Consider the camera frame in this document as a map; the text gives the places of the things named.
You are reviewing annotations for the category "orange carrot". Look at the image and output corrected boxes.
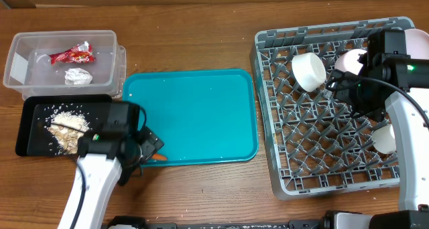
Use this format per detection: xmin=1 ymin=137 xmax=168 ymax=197
xmin=151 ymin=153 xmax=168 ymax=161

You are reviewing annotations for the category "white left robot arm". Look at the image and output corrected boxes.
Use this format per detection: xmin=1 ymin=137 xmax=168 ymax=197
xmin=58 ymin=102 xmax=164 ymax=228

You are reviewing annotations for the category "pink bowl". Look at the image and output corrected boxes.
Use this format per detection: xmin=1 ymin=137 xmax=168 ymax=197
xmin=334 ymin=49 xmax=367 ymax=75

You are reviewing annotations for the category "pile of rice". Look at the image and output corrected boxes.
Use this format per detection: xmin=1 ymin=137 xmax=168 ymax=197
xmin=47 ymin=111 xmax=90 ymax=155

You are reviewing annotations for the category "teal plastic tray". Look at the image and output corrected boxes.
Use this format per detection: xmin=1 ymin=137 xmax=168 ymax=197
xmin=123 ymin=69 xmax=259 ymax=167

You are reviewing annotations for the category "white bowl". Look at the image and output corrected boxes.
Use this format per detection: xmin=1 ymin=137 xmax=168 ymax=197
xmin=292 ymin=53 xmax=326 ymax=92

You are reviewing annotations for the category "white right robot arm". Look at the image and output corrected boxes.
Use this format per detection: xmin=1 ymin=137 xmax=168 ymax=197
xmin=326 ymin=29 xmax=428 ymax=228

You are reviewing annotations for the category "white tissue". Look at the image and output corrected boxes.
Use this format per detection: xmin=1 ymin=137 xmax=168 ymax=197
xmin=64 ymin=68 xmax=93 ymax=85

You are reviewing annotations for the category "red snack wrapper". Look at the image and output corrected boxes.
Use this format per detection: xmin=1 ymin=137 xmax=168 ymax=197
xmin=49 ymin=41 xmax=96 ymax=65

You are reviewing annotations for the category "grey dishwasher rack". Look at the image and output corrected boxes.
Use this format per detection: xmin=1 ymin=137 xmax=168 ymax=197
xmin=250 ymin=17 xmax=414 ymax=200

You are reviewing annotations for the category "white cup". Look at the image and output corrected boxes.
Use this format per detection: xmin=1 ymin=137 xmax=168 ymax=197
xmin=371 ymin=125 xmax=396 ymax=154

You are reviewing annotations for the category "black plastic tray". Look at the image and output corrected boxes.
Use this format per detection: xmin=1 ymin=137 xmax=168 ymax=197
xmin=15 ymin=94 xmax=113 ymax=157

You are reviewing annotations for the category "clear plastic bin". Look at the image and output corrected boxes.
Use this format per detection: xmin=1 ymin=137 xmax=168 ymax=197
xmin=3 ymin=30 xmax=127 ymax=99

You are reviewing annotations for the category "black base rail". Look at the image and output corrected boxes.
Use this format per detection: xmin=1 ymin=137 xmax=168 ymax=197
xmin=101 ymin=216 xmax=334 ymax=229

